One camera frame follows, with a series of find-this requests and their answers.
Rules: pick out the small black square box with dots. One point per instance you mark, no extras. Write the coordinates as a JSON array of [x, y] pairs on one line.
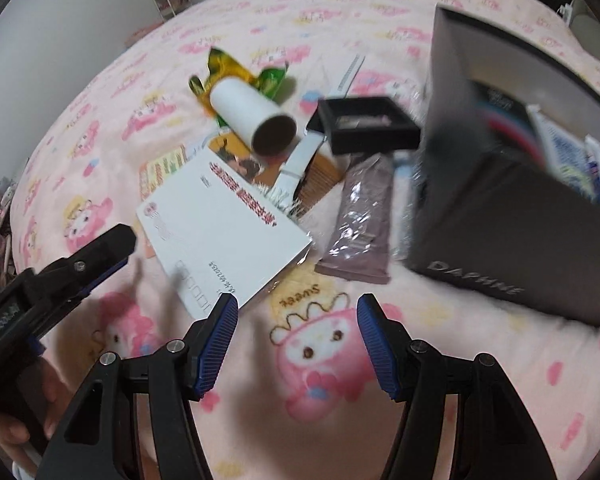
[[380, 142]]

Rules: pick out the pink printed blanket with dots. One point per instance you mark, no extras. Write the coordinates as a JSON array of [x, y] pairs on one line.
[[305, 370]]

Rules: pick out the white and blue pouch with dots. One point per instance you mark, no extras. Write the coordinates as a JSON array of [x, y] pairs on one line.
[[560, 150]]

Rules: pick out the long black box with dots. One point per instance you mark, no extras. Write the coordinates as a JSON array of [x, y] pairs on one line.
[[500, 110]]

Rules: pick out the green and yellow wrapper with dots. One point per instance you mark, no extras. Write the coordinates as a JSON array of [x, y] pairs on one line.
[[225, 67]]

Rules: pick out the white envelope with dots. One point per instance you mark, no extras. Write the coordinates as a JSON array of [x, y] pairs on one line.
[[220, 230]]

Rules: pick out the dark grey box container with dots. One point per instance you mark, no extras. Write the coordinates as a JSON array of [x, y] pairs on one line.
[[490, 220]]

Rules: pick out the pink cloth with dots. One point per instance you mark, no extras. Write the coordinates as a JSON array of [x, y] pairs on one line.
[[145, 31]]

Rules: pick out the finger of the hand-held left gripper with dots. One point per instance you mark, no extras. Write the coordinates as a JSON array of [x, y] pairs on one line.
[[105, 250]]

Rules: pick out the orange photo card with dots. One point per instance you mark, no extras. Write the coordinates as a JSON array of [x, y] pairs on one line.
[[230, 152]]

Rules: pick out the mauve sachet packet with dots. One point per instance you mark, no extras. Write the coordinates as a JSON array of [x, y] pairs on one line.
[[360, 220]]

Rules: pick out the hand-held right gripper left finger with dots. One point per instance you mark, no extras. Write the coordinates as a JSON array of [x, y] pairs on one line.
[[215, 350]]

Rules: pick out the white plastic comb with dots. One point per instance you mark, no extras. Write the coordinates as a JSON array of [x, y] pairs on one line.
[[350, 74]]

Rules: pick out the wooden comb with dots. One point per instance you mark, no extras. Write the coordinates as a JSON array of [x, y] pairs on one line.
[[320, 180]]

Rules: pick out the yellow printed leaflet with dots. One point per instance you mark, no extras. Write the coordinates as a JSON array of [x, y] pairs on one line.
[[162, 167]]

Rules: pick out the person's left hand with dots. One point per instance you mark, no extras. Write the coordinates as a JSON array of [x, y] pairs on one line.
[[57, 405]]

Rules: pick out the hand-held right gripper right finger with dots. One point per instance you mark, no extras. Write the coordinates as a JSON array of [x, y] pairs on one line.
[[375, 345]]

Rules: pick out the white paper roll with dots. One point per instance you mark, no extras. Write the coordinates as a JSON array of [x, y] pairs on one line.
[[240, 105]]

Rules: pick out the clear plastic packet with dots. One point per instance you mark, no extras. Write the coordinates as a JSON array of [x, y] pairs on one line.
[[404, 200]]

